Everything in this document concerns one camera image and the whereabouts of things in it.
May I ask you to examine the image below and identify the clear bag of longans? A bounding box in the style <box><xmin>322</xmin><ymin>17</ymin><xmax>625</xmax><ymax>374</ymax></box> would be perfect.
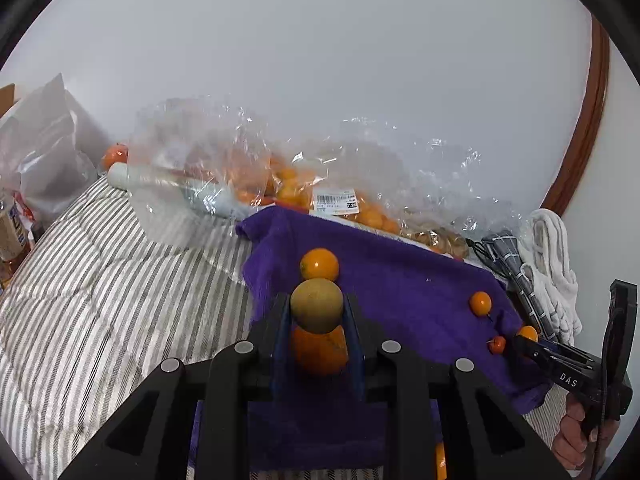
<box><xmin>340</xmin><ymin>117</ymin><xmax>526</xmax><ymax>263</ymax></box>

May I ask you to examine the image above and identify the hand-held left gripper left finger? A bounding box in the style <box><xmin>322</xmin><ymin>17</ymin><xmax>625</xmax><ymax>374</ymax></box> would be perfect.
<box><xmin>60</xmin><ymin>291</ymin><xmax>293</xmax><ymax>480</ymax></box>

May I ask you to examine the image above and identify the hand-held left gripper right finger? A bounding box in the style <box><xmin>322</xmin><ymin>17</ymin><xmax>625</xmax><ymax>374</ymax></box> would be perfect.
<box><xmin>341</xmin><ymin>292</ymin><xmax>571</xmax><ymax>480</ymax></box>

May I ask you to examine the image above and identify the black cable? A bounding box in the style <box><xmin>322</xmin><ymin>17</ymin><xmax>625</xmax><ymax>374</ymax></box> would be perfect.
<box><xmin>467</xmin><ymin>237</ymin><xmax>511</xmax><ymax>278</ymax></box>

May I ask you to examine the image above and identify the white striped towel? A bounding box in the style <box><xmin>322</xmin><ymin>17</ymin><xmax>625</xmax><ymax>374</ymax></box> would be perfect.
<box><xmin>517</xmin><ymin>208</ymin><xmax>583</xmax><ymax>343</ymax></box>

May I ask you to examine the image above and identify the white roll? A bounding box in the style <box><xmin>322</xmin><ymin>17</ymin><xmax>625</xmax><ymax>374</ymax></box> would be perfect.
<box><xmin>107</xmin><ymin>161</ymin><xmax>243</xmax><ymax>218</ymax></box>

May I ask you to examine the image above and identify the green round fruit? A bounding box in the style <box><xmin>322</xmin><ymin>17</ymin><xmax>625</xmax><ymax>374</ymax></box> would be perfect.
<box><xmin>290</xmin><ymin>278</ymin><xmax>345</xmax><ymax>335</ymax></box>

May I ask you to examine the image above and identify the grey plastic bag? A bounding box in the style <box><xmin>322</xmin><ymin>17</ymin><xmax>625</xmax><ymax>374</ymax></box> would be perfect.
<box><xmin>0</xmin><ymin>74</ymin><xmax>101</xmax><ymax>226</ymax></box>

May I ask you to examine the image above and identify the person's right hand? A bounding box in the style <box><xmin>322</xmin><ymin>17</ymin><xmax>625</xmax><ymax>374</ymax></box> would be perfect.
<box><xmin>551</xmin><ymin>400</ymin><xmax>621</xmax><ymax>473</ymax></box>

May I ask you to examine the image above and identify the plastic drink bottle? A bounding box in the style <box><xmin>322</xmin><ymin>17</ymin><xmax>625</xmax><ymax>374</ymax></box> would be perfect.
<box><xmin>0</xmin><ymin>189</ymin><xmax>31</xmax><ymax>263</ymax></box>

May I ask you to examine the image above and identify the labelled clear bag of oranges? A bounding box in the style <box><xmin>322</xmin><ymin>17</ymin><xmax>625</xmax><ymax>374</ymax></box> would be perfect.
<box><xmin>250</xmin><ymin>145</ymin><xmax>406</xmax><ymax>236</ymax></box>

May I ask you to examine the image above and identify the striped bed quilt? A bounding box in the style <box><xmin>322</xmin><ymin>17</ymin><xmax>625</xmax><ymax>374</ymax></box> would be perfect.
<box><xmin>0</xmin><ymin>175</ymin><xmax>571</xmax><ymax>480</ymax></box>

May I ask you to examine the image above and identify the grey checked cloth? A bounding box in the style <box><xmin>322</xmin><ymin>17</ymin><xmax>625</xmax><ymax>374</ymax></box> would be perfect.
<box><xmin>481</xmin><ymin>230</ymin><xmax>556</xmax><ymax>341</ymax></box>

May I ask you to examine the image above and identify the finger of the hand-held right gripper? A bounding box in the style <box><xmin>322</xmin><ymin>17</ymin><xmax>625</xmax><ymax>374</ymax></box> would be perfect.
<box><xmin>600</xmin><ymin>280</ymin><xmax>640</xmax><ymax>411</ymax></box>
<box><xmin>511</xmin><ymin>334</ymin><xmax>608</xmax><ymax>396</ymax></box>

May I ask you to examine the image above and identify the clear plastic bag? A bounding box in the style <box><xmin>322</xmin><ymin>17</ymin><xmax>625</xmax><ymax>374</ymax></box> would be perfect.
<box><xmin>127</xmin><ymin>99</ymin><xmax>273</xmax><ymax>261</ymax></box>

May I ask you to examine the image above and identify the purple towel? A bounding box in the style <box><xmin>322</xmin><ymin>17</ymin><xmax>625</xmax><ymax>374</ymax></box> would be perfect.
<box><xmin>192</xmin><ymin>206</ymin><xmax>551</xmax><ymax>472</ymax></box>

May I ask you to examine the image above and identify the brown wooden door frame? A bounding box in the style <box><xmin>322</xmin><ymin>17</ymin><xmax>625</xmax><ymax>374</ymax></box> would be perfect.
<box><xmin>542</xmin><ymin>12</ymin><xmax>611</xmax><ymax>218</ymax></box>

